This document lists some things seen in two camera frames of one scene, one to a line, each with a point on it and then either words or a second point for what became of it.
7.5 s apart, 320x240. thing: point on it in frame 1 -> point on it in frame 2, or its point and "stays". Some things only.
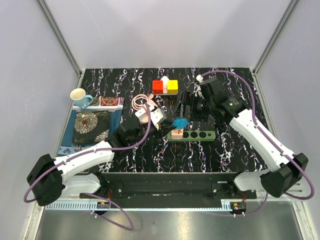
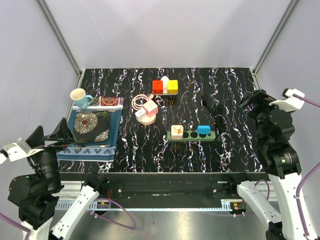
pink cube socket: (177, 134) stays
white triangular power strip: (165, 79) stays
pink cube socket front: (152, 104) stays
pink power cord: (140, 107) stays
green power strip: (194, 135) stays
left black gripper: (163, 128) -> (63, 133)
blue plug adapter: (180, 123) -> (203, 129)
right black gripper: (189, 99) -> (258, 97)
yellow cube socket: (172, 87) stays
